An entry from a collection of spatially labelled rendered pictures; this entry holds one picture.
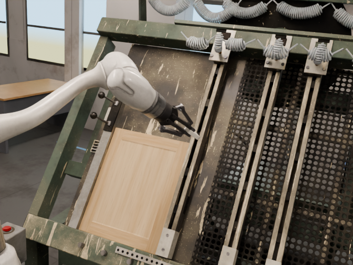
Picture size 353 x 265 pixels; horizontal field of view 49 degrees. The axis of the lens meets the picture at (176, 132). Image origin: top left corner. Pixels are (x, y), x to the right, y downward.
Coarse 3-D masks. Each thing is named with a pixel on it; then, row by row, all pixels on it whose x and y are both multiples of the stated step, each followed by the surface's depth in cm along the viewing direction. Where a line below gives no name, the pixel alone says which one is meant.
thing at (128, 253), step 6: (120, 252) 183; (126, 252) 183; (132, 252) 182; (132, 258) 181; (138, 258) 180; (144, 258) 179; (150, 258) 178; (156, 264) 177; (162, 264) 176; (168, 264) 175
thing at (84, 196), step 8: (136, 64) 222; (120, 112) 215; (104, 136) 210; (104, 144) 209; (96, 152) 208; (104, 152) 207; (96, 160) 206; (96, 168) 205; (88, 176) 204; (96, 176) 204; (88, 184) 203; (80, 192) 202; (88, 192) 201; (80, 200) 200; (88, 200) 201; (80, 208) 199; (72, 216) 198; (80, 216) 197; (72, 224) 197
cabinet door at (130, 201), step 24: (120, 144) 209; (144, 144) 204; (168, 144) 201; (120, 168) 204; (144, 168) 200; (168, 168) 196; (96, 192) 202; (120, 192) 199; (144, 192) 195; (168, 192) 191; (96, 216) 198; (120, 216) 194; (144, 216) 191; (120, 240) 189; (144, 240) 186
